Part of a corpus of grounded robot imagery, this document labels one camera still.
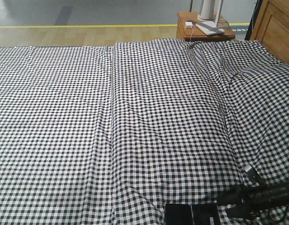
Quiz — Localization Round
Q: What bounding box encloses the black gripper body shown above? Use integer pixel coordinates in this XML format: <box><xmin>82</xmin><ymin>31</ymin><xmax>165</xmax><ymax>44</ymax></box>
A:
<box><xmin>216</xmin><ymin>184</ymin><xmax>264</xmax><ymax>220</ymax></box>

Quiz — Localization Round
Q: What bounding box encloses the black smartphone pink frame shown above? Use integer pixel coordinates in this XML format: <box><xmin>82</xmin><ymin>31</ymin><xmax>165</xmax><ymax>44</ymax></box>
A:
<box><xmin>165</xmin><ymin>203</ymin><xmax>221</xmax><ymax>225</ymax></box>

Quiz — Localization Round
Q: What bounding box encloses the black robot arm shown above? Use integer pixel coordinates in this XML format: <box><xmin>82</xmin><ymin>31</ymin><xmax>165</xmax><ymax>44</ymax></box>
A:
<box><xmin>216</xmin><ymin>181</ymin><xmax>289</xmax><ymax>220</ymax></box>

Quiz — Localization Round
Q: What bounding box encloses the checkered bed sheet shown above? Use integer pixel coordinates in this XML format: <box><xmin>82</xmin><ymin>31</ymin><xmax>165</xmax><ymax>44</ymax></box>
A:
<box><xmin>0</xmin><ymin>46</ymin><xmax>164</xmax><ymax>225</ymax></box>

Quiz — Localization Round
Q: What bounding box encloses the checkered quilt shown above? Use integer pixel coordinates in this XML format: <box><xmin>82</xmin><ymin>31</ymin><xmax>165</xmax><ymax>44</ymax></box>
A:
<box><xmin>111</xmin><ymin>39</ymin><xmax>289</xmax><ymax>225</ymax></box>

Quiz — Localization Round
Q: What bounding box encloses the wooden headboard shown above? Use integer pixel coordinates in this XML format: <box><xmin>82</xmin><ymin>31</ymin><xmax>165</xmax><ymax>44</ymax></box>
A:
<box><xmin>250</xmin><ymin>0</ymin><xmax>289</xmax><ymax>63</ymax></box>

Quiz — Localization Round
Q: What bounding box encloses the wooden nightstand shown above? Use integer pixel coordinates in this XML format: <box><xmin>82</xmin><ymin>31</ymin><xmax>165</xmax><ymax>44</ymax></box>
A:
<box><xmin>176</xmin><ymin>12</ymin><xmax>236</xmax><ymax>42</ymax></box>

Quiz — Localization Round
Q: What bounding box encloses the white power adapter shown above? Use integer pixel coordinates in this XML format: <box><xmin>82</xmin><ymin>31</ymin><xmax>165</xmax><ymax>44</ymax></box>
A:
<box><xmin>185</xmin><ymin>22</ymin><xmax>193</xmax><ymax>29</ymax></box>

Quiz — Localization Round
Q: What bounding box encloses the white cylindrical humidifier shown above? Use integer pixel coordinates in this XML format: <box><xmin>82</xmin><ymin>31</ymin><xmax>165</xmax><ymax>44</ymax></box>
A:
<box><xmin>198</xmin><ymin>0</ymin><xmax>215</xmax><ymax>21</ymax></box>

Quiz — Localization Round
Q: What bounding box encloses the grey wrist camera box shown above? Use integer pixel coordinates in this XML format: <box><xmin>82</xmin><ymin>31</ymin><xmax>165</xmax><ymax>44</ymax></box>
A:
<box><xmin>244</xmin><ymin>165</ymin><xmax>265</xmax><ymax>186</ymax></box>

